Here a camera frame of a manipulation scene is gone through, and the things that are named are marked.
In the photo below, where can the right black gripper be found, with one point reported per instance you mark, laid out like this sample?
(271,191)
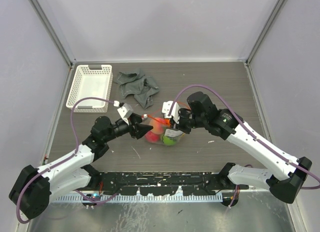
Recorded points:
(181,112)

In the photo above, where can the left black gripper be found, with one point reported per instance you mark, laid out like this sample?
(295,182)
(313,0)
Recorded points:
(139,129)

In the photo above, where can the red apple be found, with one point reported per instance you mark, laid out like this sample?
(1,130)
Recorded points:
(152,137)

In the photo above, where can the peach fruit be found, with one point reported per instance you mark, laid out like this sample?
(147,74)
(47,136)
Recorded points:
(158,128)

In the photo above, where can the clear zip top bag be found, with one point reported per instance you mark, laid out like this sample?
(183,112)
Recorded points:
(171,130)

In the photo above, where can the orange fruit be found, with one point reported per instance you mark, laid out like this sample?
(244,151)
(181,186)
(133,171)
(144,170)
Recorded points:
(165,121)

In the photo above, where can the green striped melon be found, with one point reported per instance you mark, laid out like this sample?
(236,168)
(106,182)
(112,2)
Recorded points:
(168,141)

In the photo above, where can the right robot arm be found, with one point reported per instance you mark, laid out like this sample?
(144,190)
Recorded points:
(283,175)

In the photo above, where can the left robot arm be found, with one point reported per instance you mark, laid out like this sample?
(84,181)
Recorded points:
(36,188)

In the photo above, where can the grey crumpled cloth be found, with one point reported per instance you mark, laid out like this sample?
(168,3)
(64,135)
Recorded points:
(137,84)

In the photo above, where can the white perforated plastic basket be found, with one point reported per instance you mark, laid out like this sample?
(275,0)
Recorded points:
(90,81)

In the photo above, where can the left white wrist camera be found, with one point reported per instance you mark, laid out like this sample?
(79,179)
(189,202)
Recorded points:
(124,110)

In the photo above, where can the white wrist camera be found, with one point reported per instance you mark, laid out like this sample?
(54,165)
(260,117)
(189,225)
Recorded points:
(124,110)
(170,110)

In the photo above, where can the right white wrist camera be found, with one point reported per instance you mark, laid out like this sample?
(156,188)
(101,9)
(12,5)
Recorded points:
(170,110)

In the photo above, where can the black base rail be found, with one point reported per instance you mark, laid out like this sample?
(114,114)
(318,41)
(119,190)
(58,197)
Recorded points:
(158,184)

